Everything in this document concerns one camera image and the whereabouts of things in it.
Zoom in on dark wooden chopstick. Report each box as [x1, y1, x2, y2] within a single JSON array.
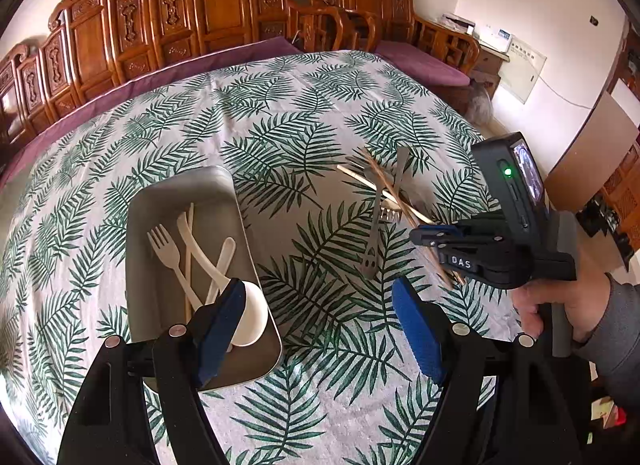
[[359, 146, 464, 289]]

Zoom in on stainless steel spoon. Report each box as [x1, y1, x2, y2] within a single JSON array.
[[359, 169, 385, 280]]

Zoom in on light bamboo chopstick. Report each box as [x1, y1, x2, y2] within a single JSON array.
[[335, 164, 435, 224]]

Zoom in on grey sleeve right forearm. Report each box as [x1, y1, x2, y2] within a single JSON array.
[[573, 274, 640, 410]]

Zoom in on person's right hand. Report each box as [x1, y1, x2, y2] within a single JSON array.
[[510, 248, 611, 343]]

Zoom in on grey metal tray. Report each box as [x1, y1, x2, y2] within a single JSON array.
[[124, 164, 284, 393]]

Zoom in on fern pattern tablecloth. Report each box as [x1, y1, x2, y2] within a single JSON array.
[[1, 52, 515, 464]]

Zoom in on wooden side cabinet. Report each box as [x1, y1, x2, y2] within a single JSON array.
[[469, 46, 510, 99]]

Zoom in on cream plastic rice paddle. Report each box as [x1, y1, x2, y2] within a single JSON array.
[[216, 237, 268, 347]]

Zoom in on purple seat cushion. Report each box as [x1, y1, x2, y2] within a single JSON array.
[[375, 40, 470, 87]]

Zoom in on cream plastic fork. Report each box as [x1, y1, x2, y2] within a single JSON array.
[[146, 224, 202, 311]]

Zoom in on cream plastic knife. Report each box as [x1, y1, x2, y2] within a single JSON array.
[[177, 212, 230, 292]]

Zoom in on carved wooden armchair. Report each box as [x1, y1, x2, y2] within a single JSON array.
[[310, 0, 480, 74]]

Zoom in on carved wooden bench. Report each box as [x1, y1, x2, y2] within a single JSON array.
[[1, 0, 352, 159]]

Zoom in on black camera with screen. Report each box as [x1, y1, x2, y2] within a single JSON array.
[[471, 132, 548, 246]]

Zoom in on white wall panel box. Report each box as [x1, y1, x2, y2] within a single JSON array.
[[499, 36, 547, 103]]

